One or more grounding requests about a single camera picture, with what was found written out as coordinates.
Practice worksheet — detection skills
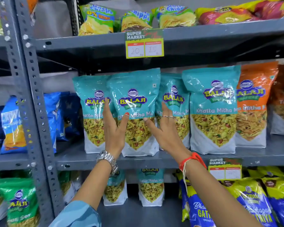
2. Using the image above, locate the person's left hand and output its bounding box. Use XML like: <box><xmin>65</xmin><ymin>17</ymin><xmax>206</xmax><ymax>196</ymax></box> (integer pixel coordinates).
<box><xmin>103</xmin><ymin>98</ymin><xmax>130</xmax><ymax>159</ymax></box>

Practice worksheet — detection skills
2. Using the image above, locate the person's right hand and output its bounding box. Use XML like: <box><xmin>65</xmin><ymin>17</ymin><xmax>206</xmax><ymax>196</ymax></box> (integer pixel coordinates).
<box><xmin>143</xmin><ymin>102</ymin><xmax>192</xmax><ymax>161</ymax></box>

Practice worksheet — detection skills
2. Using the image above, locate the teal snack mix packet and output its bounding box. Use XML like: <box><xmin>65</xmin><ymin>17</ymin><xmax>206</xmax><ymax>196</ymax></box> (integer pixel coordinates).
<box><xmin>102</xmin><ymin>170</ymin><xmax>128</xmax><ymax>207</ymax></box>
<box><xmin>107</xmin><ymin>68</ymin><xmax>161</xmax><ymax>157</ymax></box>
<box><xmin>72</xmin><ymin>75</ymin><xmax>118</xmax><ymax>154</ymax></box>
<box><xmin>155</xmin><ymin>73</ymin><xmax>191</xmax><ymax>149</ymax></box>
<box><xmin>136</xmin><ymin>168</ymin><xmax>166</xmax><ymax>207</ymax></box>
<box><xmin>182</xmin><ymin>65</ymin><xmax>241</xmax><ymax>155</ymax></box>

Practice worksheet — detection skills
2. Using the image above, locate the person's right forearm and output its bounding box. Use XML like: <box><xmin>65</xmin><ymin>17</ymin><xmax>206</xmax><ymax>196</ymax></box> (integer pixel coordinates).
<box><xmin>180</xmin><ymin>155</ymin><xmax>263</xmax><ymax>227</ymax></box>

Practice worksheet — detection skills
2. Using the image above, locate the person's left forearm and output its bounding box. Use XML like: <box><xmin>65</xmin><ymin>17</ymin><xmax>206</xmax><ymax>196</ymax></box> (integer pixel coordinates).
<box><xmin>72</xmin><ymin>160</ymin><xmax>114</xmax><ymax>211</ymax></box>

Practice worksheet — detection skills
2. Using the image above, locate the silver metal wristwatch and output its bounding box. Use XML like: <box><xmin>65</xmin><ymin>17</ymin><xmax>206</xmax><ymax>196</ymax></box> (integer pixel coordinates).
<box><xmin>96</xmin><ymin>150</ymin><xmax>119</xmax><ymax>176</ymax></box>

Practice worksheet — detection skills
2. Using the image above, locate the dark blue chips packet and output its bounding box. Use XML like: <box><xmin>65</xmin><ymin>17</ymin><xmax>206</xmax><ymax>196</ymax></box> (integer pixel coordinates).
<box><xmin>59</xmin><ymin>92</ymin><xmax>82</xmax><ymax>140</ymax></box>

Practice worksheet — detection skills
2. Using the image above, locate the green yellow price tag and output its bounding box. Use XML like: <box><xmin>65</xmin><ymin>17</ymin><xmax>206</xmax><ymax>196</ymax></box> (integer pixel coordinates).
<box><xmin>125</xmin><ymin>29</ymin><xmax>165</xmax><ymax>59</ymax></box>
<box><xmin>208</xmin><ymin>157</ymin><xmax>243</xmax><ymax>181</ymax></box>

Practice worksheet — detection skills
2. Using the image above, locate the orange snack mix packet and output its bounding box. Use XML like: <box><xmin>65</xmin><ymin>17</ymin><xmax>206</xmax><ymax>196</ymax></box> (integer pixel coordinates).
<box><xmin>235</xmin><ymin>61</ymin><xmax>279</xmax><ymax>149</ymax></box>

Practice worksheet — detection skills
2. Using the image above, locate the yellow and blue snack packet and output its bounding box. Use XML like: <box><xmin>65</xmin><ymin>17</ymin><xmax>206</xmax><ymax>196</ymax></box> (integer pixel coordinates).
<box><xmin>247</xmin><ymin>166</ymin><xmax>284</xmax><ymax>179</ymax></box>
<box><xmin>175</xmin><ymin>170</ymin><xmax>190</xmax><ymax>223</ymax></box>
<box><xmin>261</xmin><ymin>176</ymin><xmax>284</xmax><ymax>227</ymax></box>
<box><xmin>224</xmin><ymin>177</ymin><xmax>279</xmax><ymax>227</ymax></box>
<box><xmin>180</xmin><ymin>179</ymin><xmax>216</xmax><ymax>227</ymax></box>

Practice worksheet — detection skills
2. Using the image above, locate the green snack packet white bottom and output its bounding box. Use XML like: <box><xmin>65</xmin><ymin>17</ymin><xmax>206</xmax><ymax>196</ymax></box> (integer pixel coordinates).
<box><xmin>58</xmin><ymin>171</ymin><xmax>82</xmax><ymax>205</ymax></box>

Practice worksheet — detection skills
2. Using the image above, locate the grey metal shelving rack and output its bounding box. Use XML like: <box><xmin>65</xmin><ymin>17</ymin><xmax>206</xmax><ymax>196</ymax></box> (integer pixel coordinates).
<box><xmin>14</xmin><ymin>0</ymin><xmax>284</xmax><ymax>227</ymax></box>
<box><xmin>0</xmin><ymin>0</ymin><xmax>54</xmax><ymax>227</ymax></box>

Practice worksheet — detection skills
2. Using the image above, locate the green yellow banana chips packet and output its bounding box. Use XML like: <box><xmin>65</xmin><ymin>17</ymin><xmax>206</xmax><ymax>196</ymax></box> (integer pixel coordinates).
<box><xmin>120</xmin><ymin>10</ymin><xmax>154</xmax><ymax>33</ymax></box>
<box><xmin>78</xmin><ymin>3</ymin><xmax>116</xmax><ymax>36</ymax></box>
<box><xmin>151</xmin><ymin>5</ymin><xmax>196</xmax><ymax>29</ymax></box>

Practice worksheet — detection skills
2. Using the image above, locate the blue patterned sleeve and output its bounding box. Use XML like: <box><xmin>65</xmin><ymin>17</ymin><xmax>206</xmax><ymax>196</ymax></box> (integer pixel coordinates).
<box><xmin>48</xmin><ymin>200</ymin><xmax>102</xmax><ymax>227</ymax></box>

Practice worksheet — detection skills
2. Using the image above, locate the dark orange snack packet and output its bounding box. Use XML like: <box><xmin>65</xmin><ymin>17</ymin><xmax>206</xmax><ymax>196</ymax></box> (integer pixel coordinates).
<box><xmin>267</xmin><ymin>64</ymin><xmax>284</xmax><ymax>136</ymax></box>

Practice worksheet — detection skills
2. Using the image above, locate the red and yellow snack packet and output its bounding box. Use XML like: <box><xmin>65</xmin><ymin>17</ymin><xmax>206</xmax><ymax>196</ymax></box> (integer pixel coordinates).
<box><xmin>253</xmin><ymin>0</ymin><xmax>284</xmax><ymax>21</ymax></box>
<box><xmin>195</xmin><ymin>6</ymin><xmax>259</xmax><ymax>26</ymax></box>

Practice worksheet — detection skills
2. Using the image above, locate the red thread bracelet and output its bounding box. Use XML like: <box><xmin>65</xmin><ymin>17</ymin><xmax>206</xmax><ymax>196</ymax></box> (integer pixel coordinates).
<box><xmin>178</xmin><ymin>152</ymin><xmax>207</xmax><ymax>185</ymax></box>

